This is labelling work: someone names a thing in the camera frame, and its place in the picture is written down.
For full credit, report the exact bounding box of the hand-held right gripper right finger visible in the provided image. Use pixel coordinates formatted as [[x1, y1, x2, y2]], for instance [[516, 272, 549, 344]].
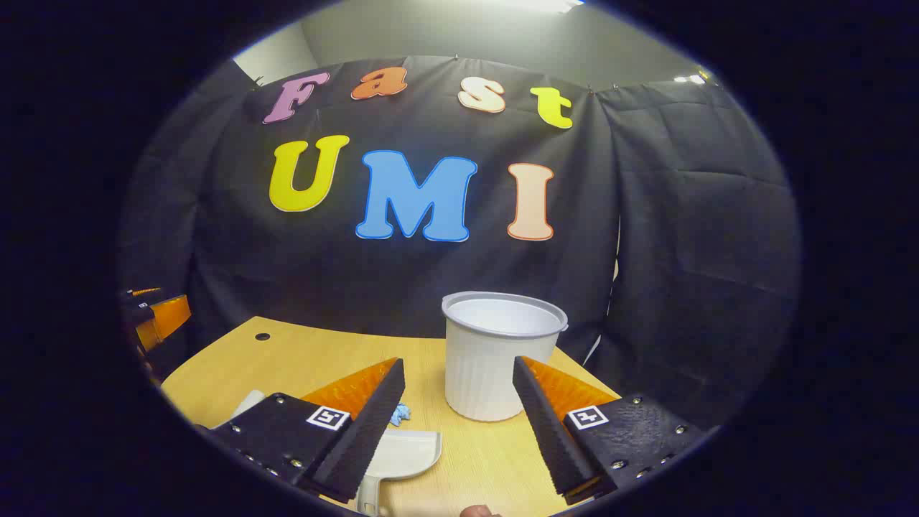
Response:
[[513, 356, 719, 506]]

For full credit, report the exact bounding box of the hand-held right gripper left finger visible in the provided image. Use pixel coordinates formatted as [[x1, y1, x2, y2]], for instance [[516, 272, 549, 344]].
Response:
[[197, 358, 406, 505]]

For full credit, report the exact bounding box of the grey plastic dustpan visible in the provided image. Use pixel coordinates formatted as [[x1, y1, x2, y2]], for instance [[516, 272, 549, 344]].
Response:
[[355, 429, 442, 517]]

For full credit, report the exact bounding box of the white ribbed garbage bin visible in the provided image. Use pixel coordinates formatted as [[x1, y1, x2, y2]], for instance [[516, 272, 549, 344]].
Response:
[[441, 291, 569, 422]]

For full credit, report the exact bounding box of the small grey broom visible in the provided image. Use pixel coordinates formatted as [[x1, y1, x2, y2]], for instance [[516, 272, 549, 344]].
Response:
[[230, 390, 266, 424]]

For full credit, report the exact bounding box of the wooden desktop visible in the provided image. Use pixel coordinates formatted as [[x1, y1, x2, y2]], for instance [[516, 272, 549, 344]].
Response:
[[159, 316, 622, 517]]

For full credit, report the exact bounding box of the black backdrop cloth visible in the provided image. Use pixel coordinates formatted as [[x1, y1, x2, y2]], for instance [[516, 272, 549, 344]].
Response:
[[118, 56, 801, 432]]

